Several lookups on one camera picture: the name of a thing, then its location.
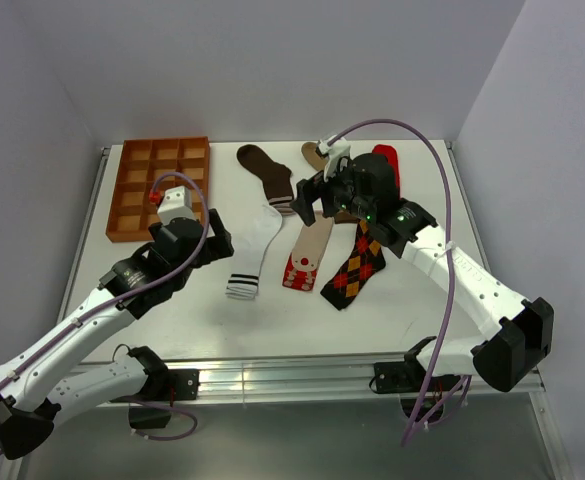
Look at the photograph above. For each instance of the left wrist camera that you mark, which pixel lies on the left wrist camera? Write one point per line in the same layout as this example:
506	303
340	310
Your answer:
172	203

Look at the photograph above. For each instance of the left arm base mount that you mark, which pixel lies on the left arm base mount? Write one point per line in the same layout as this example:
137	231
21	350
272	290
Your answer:
172	385

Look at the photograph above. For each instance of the aluminium rail frame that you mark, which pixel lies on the aluminium rail frame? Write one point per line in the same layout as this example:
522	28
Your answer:
293	360

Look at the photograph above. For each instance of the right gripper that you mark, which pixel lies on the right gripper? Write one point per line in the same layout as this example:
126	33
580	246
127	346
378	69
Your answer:
310	189

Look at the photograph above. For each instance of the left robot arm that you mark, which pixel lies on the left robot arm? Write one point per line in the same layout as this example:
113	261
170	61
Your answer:
37	389

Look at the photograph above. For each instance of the tan sock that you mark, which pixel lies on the tan sock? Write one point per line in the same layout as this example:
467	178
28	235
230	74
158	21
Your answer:
312	155

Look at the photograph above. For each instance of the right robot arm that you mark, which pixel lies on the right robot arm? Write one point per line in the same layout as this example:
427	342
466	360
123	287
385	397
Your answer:
514	333

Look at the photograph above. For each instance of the beige and red reindeer sock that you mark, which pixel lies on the beige and red reindeer sock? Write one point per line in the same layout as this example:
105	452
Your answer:
305	257

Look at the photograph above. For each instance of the dark brown sock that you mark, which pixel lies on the dark brown sock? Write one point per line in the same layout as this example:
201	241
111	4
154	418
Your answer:
275	177

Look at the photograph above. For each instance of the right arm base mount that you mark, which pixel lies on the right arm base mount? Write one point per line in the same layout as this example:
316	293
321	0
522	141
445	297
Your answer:
406	376

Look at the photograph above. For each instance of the black orange argyle sock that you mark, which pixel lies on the black orange argyle sock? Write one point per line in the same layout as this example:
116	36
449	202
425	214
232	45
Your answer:
365	260

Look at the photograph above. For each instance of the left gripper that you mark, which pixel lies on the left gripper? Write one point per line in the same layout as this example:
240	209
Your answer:
218	245

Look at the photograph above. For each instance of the orange compartment tray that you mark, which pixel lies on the orange compartment tray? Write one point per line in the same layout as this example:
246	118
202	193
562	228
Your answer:
139	187

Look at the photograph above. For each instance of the white sock with black stripes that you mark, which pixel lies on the white sock with black stripes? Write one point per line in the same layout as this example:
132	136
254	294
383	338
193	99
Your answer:
249	251

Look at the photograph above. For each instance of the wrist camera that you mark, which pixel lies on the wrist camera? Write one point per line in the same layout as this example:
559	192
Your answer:
172	203
336	152

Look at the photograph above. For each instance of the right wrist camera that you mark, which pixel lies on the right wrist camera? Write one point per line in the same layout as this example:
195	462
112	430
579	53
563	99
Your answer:
336	152

